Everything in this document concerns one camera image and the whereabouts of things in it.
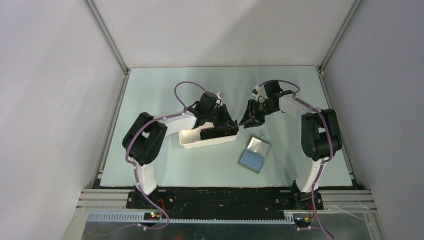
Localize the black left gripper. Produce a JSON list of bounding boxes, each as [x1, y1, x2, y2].
[[205, 104, 237, 130]]

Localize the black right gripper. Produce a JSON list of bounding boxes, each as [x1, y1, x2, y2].
[[239, 99, 278, 129]]

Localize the white plastic bin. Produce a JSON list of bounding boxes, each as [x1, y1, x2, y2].
[[178, 122, 239, 149]]

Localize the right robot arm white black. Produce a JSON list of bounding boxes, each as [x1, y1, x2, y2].
[[240, 79, 343, 209]]

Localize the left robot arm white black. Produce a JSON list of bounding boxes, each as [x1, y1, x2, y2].
[[122, 91, 239, 208]]

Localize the black credit card in bin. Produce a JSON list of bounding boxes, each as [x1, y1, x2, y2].
[[200, 127, 239, 141]]

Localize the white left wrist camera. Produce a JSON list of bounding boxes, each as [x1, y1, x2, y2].
[[215, 91, 224, 108]]

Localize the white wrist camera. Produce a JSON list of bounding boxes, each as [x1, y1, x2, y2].
[[251, 85, 262, 102], [215, 91, 224, 108]]

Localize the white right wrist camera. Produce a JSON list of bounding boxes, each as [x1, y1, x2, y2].
[[251, 85, 262, 102]]

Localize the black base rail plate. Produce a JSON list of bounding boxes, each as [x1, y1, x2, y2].
[[126, 186, 324, 221]]

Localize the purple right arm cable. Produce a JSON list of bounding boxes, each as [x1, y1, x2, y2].
[[258, 79, 334, 240]]

